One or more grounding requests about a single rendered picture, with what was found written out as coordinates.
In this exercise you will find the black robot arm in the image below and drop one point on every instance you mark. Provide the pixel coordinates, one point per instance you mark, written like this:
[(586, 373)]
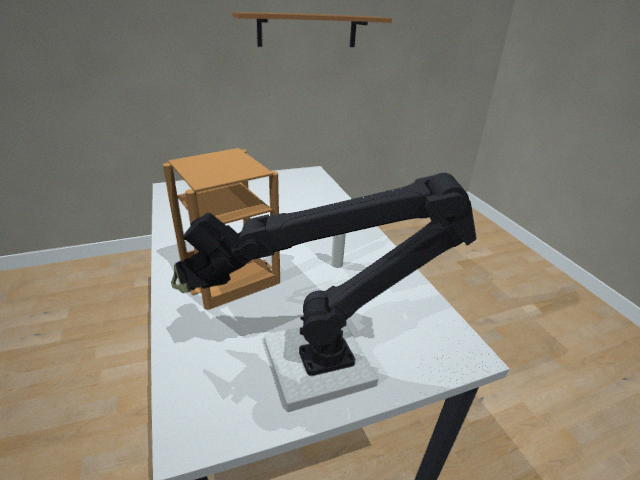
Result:
[(451, 224)]

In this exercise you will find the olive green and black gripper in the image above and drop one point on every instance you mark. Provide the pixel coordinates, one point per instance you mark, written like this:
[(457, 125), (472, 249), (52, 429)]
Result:
[(207, 276)]

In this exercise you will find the grey bottle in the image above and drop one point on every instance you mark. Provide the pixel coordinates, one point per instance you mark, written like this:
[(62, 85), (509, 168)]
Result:
[(338, 246)]

